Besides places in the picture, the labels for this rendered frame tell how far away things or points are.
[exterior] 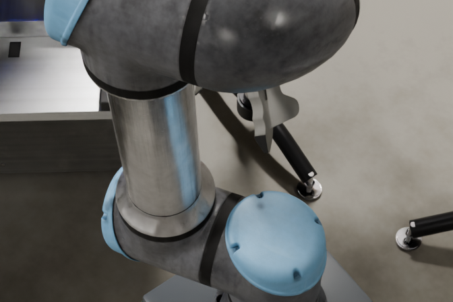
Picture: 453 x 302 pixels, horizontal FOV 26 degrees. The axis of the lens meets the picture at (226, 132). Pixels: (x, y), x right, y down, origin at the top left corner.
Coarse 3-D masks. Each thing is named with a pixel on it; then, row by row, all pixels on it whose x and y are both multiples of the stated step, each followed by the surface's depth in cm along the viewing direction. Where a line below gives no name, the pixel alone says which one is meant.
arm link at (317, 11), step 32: (224, 0) 77; (256, 0) 77; (288, 0) 78; (320, 0) 80; (352, 0) 84; (224, 32) 77; (256, 32) 77; (288, 32) 78; (320, 32) 80; (224, 64) 78; (256, 64) 78; (288, 64) 79; (320, 64) 83
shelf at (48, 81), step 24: (0, 48) 145; (24, 48) 145; (48, 48) 145; (72, 48) 145; (0, 72) 142; (24, 72) 142; (48, 72) 142; (72, 72) 142; (0, 96) 140; (24, 96) 140; (48, 96) 140; (72, 96) 140; (96, 96) 140; (0, 120) 139; (24, 120) 140; (48, 120) 140
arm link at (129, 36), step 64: (64, 0) 80; (128, 0) 78; (192, 0) 77; (128, 64) 83; (192, 64) 79; (128, 128) 95; (192, 128) 99; (128, 192) 110; (192, 192) 108; (128, 256) 119; (192, 256) 114
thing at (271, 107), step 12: (252, 96) 117; (264, 96) 118; (276, 96) 117; (288, 96) 116; (252, 108) 118; (264, 108) 118; (276, 108) 117; (288, 108) 116; (264, 120) 117; (276, 120) 117; (264, 132) 117; (264, 144) 117
